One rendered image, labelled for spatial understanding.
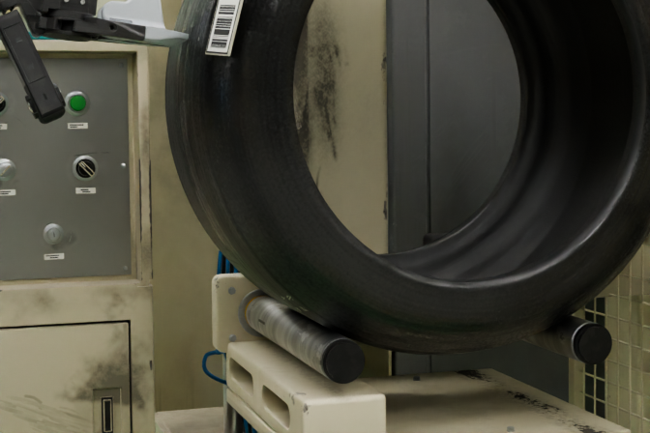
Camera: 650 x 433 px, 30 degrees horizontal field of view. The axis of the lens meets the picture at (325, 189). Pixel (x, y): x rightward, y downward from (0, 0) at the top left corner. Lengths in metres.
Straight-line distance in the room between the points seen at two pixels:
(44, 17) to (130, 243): 0.75
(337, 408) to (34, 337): 0.74
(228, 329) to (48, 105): 0.45
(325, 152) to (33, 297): 0.53
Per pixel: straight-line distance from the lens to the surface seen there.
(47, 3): 1.22
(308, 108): 1.57
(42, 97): 1.23
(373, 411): 1.24
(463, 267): 1.53
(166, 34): 1.25
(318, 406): 1.22
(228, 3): 1.19
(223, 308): 1.54
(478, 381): 1.60
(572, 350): 1.33
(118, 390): 1.90
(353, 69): 1.60
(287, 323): 1.37
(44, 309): 1.87
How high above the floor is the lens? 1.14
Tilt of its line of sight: 3 degrees down
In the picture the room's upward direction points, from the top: 1 degrees counter-clockwise
